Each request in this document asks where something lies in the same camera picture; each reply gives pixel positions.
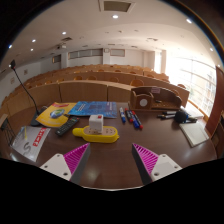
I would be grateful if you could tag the black handheld microphone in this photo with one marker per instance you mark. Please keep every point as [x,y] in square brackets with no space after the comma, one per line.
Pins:
[181,116]

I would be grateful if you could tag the recessed ceiling lights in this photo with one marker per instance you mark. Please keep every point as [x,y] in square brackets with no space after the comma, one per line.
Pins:
[115,16]

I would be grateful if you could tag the wooden shelf unit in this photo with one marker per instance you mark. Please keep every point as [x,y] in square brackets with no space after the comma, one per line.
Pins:
[219,136]

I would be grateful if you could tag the yellow power strip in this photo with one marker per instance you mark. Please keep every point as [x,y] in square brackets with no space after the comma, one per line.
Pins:
[108,136]

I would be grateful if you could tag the white marker with blue cap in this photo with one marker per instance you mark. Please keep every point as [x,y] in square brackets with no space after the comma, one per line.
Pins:
[122,115]

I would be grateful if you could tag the yellow booklet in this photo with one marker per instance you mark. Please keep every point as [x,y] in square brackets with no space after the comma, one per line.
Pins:
[50,116]

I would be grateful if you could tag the square ceiling air vent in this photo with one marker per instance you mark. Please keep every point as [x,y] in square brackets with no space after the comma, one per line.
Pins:
[116,5]

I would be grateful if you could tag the white brochure with red print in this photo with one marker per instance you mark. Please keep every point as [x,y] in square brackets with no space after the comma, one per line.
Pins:
[28,141]

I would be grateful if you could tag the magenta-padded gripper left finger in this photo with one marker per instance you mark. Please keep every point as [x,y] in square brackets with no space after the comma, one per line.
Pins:
[76,158]

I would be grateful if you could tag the short red marker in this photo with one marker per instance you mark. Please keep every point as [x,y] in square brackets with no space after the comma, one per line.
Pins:
[128,115]

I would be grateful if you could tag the black remote control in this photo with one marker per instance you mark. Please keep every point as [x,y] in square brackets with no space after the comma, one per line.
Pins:
[66,126]

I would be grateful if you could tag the wooden desk organizer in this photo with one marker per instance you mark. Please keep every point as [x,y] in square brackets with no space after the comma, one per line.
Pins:
[161,100]

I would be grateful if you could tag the wooden lecture hall seat rows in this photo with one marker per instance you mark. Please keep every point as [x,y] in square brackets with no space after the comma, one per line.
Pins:
[83,91]

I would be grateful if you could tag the black pen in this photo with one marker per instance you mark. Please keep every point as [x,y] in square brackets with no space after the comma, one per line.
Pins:
[167,117]
[166,113]

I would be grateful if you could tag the black metal stand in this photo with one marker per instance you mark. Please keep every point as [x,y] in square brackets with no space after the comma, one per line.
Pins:
[6,130]

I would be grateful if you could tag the blue booklet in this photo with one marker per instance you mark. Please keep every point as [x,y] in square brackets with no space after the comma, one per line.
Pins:
[95,108]

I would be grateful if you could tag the large bright window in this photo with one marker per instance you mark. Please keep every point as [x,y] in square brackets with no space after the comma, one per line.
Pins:
[196,83]

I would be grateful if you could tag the white charger with red button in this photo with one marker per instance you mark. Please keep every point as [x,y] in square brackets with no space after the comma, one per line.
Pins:
[95,123]

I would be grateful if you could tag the long red marker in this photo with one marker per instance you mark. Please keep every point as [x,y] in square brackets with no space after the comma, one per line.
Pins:
[138,120]

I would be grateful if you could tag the white notepad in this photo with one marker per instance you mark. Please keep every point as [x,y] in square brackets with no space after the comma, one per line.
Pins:
[194,133]

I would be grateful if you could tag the ceiling projector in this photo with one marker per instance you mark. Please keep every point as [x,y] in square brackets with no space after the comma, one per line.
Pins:
[61,46]

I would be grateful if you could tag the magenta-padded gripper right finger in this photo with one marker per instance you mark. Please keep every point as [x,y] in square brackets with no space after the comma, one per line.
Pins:
[147,159]

